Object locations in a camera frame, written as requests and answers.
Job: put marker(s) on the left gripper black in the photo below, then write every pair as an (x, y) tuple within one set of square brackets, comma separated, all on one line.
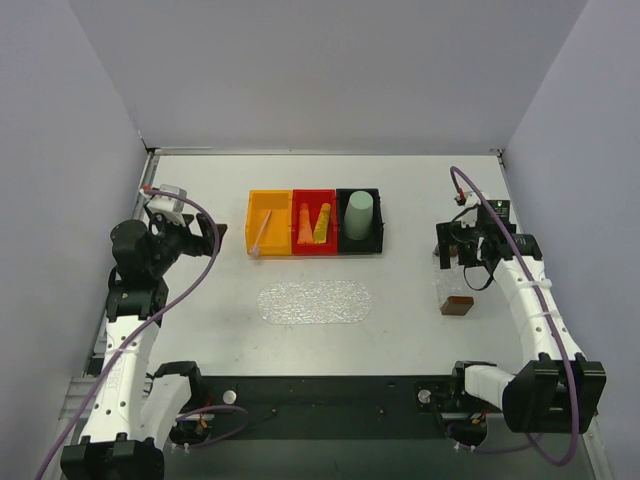
[(190, 237)]

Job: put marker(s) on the red plastic bin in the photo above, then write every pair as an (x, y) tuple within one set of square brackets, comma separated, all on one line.
[(315, 198)]

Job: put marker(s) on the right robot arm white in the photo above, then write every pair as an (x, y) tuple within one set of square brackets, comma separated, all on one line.
[(557, 390)]

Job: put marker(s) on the yellow plastic bin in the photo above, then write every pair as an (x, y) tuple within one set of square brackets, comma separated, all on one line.
[(268, 228)]

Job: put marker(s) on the pink toothbrush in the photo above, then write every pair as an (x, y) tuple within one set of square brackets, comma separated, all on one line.
[(255, 250)]

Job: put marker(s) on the clear textured oval tray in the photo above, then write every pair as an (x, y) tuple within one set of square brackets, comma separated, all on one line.
[(314, 302)]

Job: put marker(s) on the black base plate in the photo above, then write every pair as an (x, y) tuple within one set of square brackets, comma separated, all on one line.
[(338, 407)]

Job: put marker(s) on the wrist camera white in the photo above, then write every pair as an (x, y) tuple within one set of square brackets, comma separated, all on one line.
[(469, 204), (169, 208)]

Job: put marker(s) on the black plastic bin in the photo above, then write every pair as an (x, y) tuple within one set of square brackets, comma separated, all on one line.
[(373, 243)]

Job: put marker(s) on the mint green cup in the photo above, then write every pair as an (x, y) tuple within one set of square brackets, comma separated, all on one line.
[(358, 215)]

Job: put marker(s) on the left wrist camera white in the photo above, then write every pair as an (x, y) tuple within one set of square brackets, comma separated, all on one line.
[(169, 208)]

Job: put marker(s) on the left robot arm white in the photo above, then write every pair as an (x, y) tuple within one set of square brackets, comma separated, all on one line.
[(126, 429)]

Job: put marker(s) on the clear toothbrush holder brown ends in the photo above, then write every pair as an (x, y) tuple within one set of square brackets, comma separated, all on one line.
[(454, 295)]

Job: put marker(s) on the yellow toothpaste tube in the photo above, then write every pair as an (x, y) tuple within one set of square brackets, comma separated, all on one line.
[(322, 224)]

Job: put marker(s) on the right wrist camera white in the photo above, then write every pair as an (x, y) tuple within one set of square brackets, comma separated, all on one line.
[(469, 204)]

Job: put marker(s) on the orange toothpaste tube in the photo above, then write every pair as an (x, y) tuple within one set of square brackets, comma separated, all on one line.
[(305, 231)]

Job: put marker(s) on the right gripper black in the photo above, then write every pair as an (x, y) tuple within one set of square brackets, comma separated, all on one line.
[(458, 239)]

